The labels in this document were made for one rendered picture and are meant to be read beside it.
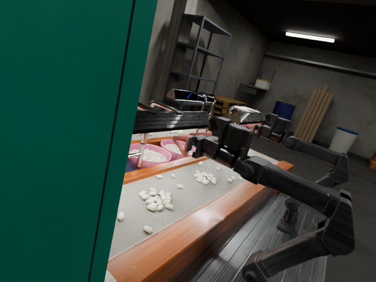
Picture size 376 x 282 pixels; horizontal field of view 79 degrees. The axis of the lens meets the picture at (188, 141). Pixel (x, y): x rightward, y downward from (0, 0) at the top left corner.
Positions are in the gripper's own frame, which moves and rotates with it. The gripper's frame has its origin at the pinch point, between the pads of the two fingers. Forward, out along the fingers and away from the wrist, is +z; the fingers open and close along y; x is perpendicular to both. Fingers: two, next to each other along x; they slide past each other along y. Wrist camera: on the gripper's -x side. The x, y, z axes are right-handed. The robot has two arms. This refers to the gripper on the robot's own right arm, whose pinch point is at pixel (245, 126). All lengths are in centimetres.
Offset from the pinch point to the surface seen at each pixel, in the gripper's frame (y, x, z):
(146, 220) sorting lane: 66, 33, 3
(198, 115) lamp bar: 31.0, -2.6, 13.1
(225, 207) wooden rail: 34.2, 30.9, -13.8
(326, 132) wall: -765, 66, -24
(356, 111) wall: -765, -24, -76
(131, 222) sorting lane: 71, 33, 5
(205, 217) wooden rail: 49, 31, -12
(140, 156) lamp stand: 45, 24, 31
